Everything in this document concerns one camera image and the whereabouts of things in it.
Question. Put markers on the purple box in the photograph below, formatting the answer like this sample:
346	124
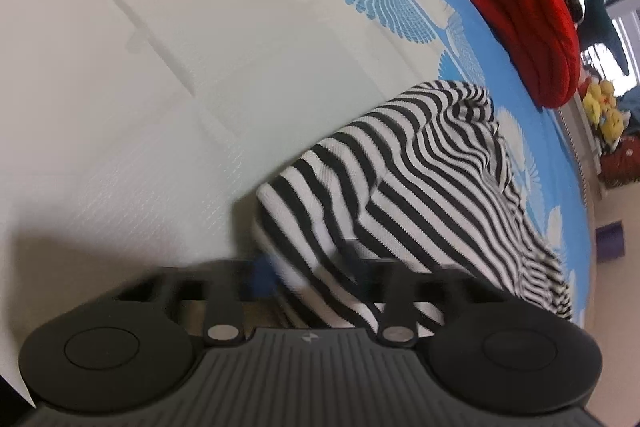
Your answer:
611	241

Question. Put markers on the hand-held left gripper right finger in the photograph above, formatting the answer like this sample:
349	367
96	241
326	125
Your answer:
360	274

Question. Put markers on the blue and white printed bedsheet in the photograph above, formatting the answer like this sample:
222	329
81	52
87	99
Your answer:
150	72

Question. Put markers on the white bed ledge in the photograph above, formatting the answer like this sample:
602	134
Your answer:
582	147

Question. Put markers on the folded red blanket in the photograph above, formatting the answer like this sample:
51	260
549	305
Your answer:
520	12

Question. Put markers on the dark red cushion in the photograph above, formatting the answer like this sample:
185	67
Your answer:
620	164

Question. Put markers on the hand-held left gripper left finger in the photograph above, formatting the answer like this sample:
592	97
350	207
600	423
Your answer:
257	279

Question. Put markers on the black and white striped hoodie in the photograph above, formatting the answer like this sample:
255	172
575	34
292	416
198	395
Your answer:
425	197

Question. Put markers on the yellow plush toys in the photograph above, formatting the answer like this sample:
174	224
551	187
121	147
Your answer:
605	109

